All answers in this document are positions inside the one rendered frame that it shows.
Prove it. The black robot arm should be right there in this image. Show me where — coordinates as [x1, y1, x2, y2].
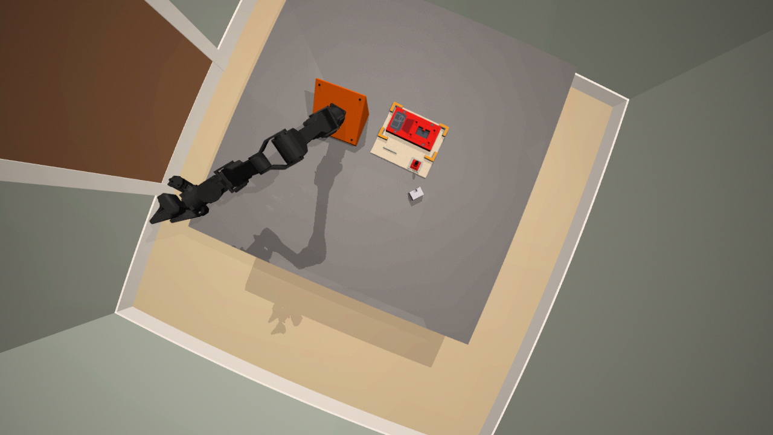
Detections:
[168, 103, 346, 202]

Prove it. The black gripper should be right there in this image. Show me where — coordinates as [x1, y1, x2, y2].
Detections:
[150, 185, 212, 224]

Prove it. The red toy car body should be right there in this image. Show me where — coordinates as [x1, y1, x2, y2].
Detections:
[386, 107, 441, 152]

